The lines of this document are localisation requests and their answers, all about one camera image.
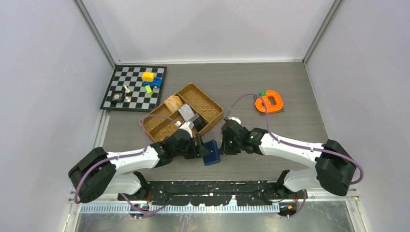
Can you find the blue toy car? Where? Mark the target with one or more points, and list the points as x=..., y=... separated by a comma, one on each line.
x=155, y=83

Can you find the silver credit card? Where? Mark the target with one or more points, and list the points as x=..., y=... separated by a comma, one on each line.
x=186, y=112

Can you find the green toy block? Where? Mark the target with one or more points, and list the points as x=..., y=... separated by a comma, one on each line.
x=149, y=90

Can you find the black white checkerboard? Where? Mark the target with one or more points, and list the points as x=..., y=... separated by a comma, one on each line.
x=137, y=99

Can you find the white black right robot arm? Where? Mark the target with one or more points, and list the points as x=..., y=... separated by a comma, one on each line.
x=328, y=165

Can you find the black square chess piece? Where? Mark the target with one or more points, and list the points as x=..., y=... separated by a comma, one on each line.
x=117, y=96

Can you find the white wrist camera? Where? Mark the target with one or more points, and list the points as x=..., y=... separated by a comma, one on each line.
x=187, y=126
x=231, y=118

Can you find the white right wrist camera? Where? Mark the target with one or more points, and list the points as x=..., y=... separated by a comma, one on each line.
x=231, y=118

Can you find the metal chess pawn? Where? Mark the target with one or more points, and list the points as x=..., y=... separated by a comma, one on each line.
x=126, y=89

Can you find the blue leather card holder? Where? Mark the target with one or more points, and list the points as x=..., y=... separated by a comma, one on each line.
x=214, y=153

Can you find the black mounting rail base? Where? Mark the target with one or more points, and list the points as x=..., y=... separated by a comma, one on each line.
x=212, y=193

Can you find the black VIP credit card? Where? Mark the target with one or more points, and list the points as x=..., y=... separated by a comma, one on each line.
x=198, y=122

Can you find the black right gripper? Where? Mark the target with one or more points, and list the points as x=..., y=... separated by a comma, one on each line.
x=225, y=150

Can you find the yellow toy block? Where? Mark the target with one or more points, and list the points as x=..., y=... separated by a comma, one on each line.
x=148, y=76

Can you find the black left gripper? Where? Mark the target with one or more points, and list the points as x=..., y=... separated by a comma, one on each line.
x=199, y=149

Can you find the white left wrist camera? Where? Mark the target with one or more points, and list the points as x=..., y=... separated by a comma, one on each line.
x=187, y=126

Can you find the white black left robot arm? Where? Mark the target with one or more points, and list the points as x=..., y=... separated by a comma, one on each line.
x=101, y=172

